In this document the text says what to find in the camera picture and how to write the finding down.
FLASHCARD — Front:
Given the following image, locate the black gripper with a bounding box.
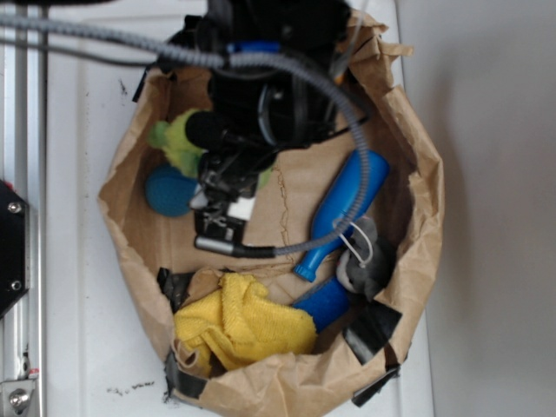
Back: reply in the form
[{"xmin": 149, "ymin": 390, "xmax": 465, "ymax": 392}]
[{"xmin": 167, "ymin": 0, "xmax": 370, "ymax": 183}]

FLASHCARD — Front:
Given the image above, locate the green plush animal toy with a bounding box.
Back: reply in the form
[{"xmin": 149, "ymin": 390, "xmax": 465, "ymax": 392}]
[{"xmin": 148, "ymin": 109, "xmax": 276, "ymax": 196}]

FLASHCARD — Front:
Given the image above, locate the blue rubber ball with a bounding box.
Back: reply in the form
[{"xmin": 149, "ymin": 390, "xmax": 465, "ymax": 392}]
[{"xmin": 144, "ymin": 164, "xmax": 197, "ymax": 217}]

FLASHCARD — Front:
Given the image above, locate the blue plastic bowling pin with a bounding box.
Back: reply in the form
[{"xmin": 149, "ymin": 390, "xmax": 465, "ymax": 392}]
[{"xmin": 293, "ymin": 150, "xmax": 390, "ymax": 282}]

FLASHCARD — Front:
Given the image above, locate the grey plush mouse toy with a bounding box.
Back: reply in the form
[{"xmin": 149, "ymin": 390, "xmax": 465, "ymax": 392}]
[{"xmin": 336, "ymin": 216, "xmax": 396, "ymax": 302}]

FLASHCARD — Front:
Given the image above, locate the brown paper bag basket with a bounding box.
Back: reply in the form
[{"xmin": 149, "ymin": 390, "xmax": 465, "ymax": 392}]
[{"xmin": 98, "ymin": 12, "xmax": 445, "ymax": 416}]

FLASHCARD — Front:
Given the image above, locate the blue foam cylinder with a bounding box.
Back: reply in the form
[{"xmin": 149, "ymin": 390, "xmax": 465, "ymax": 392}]
[{"xmin": 291, "ymin": 276, "xmax": 350, "ymax": 334}]

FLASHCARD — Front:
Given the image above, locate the yellow terry cloth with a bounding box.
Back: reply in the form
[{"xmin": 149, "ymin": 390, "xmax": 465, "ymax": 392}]
[{"xmin": 174, "ymin": 273, "xmax": 317, "ymax": 376}]

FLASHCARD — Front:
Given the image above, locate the white plastic tray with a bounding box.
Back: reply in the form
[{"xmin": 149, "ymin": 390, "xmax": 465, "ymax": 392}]
[{"xmin": 41, "ymin": 1, "xmax": 434, "ymax": 416}]

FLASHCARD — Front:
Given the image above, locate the grey braided cable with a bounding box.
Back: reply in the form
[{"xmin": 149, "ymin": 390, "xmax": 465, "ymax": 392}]
[{"xmin": 0, "ymin": 11, "xmax": 370, "ymax": 260}]

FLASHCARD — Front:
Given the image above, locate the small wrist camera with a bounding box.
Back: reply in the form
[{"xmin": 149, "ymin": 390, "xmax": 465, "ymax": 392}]
[{"xmin": 190, "ymin": 169, "xmax": 258, "ymax": 257}]

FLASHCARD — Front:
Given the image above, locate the aluminium frame rail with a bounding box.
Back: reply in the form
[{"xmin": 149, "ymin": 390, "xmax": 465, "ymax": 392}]
[{"xmin": 1, "ymin": 27, "xmax": 46, "ymax": 416}]

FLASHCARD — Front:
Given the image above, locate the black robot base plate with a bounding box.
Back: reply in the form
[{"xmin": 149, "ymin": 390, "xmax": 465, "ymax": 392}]
[{"xmin": 0, "ymin": 180, "xmax": 30, "ymax": 319}]

